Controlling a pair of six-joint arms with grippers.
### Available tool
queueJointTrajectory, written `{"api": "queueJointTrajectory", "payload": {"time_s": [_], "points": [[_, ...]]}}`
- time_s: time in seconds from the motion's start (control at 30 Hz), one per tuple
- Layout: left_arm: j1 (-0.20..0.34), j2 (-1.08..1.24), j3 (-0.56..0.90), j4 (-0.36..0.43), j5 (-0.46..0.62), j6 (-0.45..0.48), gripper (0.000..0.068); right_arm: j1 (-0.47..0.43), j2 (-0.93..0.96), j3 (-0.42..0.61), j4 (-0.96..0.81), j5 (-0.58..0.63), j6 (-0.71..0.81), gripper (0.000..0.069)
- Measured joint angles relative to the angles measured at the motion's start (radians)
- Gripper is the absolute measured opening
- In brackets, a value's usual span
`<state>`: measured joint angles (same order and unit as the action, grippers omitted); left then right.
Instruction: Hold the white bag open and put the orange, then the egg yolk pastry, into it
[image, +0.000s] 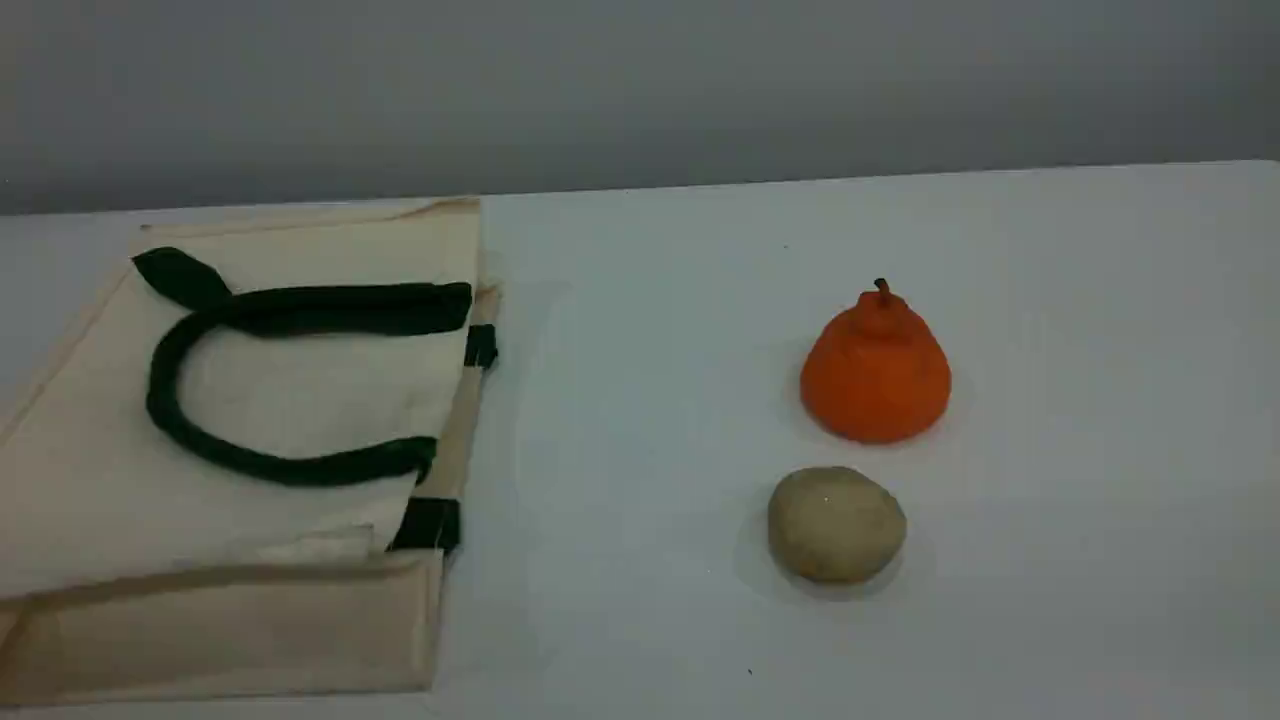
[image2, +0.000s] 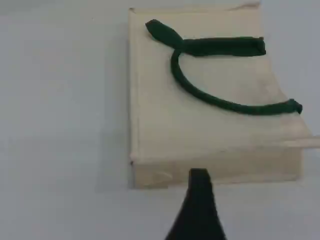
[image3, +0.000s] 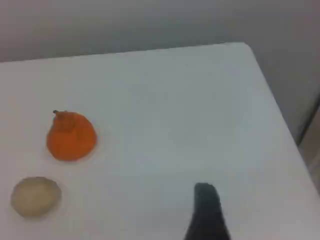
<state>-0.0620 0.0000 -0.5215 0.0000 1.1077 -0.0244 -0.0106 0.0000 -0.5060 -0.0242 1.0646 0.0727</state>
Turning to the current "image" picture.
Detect beige round egg yolk pastry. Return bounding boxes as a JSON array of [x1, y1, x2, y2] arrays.
[[767, 466, 909, 586]]

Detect orange pear-shaped fruit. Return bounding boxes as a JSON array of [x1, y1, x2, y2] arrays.
[[799, 278, 952, 445]]

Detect white canvas bag green handles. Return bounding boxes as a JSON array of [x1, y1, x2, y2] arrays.
[[0, 197, 504, 706]]

